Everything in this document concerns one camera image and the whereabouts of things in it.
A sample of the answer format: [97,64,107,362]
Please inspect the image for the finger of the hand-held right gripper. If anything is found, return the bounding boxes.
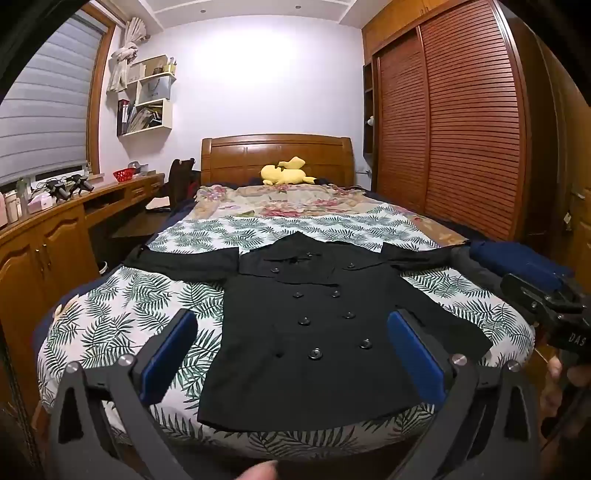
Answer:
[501,273,583,319]

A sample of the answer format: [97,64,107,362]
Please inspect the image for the navy folded clothes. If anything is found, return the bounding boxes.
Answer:
[468,240,575,296]

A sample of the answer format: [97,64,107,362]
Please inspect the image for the dark chair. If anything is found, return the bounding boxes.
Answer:
[168,158,197,208]

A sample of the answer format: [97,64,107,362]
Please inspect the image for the wooden slatted wardrobe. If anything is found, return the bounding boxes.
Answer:
[361,0,591,259]

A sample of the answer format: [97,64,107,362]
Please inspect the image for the wooden desk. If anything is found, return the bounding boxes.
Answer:
[0,172,171,416]

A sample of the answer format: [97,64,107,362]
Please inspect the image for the bed with leaf-print cover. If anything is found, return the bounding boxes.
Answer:
[37,203,536,460]

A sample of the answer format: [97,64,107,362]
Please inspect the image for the grey window blind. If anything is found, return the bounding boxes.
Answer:
[0,9,107,185]

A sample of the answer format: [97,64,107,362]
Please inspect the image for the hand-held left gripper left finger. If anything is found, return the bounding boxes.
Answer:
[48,308,199,480]

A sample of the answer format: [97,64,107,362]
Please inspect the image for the person's left hand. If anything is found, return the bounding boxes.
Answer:
[239,460,279,480]

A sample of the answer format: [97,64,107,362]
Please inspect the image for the black double-breasted coat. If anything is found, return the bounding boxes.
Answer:
[124,232,494,432]

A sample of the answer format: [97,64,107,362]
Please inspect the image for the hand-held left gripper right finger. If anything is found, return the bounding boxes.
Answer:
[387,308,541,480]

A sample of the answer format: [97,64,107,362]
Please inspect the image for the wooden bed headboard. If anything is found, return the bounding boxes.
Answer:
[201,134,356,190]

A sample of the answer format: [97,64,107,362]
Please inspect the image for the person's right hand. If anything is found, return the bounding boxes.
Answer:
[540,357,566,425]

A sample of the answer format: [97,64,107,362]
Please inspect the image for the white wall shelf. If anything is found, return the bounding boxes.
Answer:
[116,55,177,137]

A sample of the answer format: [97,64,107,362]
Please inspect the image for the floral quilt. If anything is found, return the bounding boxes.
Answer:
[191,182,469,245]

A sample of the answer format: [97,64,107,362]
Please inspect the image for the cream hanging cloth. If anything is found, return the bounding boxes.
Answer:
[106,17,151,93]

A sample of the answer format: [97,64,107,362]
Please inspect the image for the yellow plush toy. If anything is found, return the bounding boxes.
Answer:
[260,157,318,186]

